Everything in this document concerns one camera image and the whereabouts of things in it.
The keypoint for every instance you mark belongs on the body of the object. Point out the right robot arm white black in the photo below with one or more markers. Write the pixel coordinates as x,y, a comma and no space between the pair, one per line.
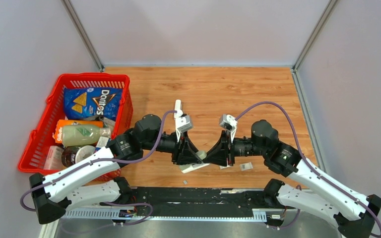
352,213

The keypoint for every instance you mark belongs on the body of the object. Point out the pale green lotion bottle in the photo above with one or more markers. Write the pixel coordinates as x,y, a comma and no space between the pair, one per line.
83,134

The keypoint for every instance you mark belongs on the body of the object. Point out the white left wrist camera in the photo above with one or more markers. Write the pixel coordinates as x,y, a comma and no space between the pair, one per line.
183,123

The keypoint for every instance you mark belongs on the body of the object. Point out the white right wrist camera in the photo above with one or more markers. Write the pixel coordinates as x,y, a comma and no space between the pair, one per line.
229,123

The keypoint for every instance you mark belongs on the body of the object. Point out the small blue white box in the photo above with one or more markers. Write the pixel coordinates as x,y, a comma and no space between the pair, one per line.
102,142

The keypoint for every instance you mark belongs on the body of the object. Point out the white staple box red label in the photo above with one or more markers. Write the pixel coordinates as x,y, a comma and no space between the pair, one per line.
224,167

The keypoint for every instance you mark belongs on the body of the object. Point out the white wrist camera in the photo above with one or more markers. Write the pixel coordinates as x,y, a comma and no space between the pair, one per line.
183,123
229,123

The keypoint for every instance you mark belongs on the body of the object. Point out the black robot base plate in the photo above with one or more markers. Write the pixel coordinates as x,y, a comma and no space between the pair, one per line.
198,202

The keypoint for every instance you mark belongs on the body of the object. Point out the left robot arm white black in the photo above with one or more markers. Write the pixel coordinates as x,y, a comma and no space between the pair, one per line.
55,194

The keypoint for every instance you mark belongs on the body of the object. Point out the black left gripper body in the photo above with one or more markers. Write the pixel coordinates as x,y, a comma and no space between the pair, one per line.
177,156

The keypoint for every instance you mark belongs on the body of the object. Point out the red plastic shopping basket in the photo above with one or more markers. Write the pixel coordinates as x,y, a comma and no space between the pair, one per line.
41,138

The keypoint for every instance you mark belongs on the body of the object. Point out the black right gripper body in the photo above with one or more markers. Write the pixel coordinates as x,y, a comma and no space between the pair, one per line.
227,156

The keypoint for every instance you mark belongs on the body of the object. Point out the blue Doritos chip bag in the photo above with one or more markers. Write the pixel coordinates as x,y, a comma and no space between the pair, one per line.
83,103

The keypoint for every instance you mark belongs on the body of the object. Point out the clear pink plastic package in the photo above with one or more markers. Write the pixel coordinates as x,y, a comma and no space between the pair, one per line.
54,158

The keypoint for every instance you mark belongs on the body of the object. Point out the dark jar with white lid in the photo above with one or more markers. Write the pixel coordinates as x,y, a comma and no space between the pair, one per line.
74,154

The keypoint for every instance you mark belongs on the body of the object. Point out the aluminium frame rail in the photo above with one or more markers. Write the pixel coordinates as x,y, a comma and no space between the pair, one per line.
121,212

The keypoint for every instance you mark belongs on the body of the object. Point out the small clear staple box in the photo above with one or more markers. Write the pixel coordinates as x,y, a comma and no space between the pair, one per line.
246,166

